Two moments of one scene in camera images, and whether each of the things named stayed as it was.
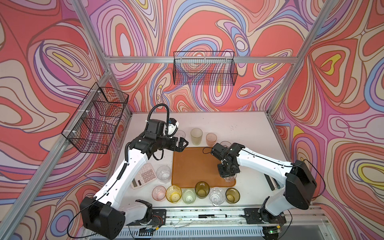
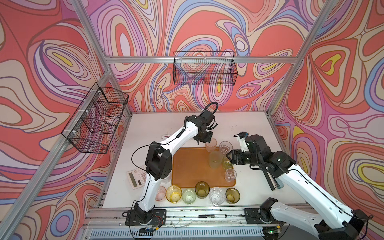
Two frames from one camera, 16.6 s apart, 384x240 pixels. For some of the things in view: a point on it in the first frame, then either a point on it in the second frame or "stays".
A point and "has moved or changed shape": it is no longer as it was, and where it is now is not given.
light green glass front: (189, 196) stays
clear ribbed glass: (226, 144) stays
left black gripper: (180, 147) -> (208, 140)
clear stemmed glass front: (216, 196) stays
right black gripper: (223, 174) -> (235, 155)
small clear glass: (229, 179) stays
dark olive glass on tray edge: (202, 189) stays
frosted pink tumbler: (211, 139) has moved or changed shape
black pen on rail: (204, 216) stays
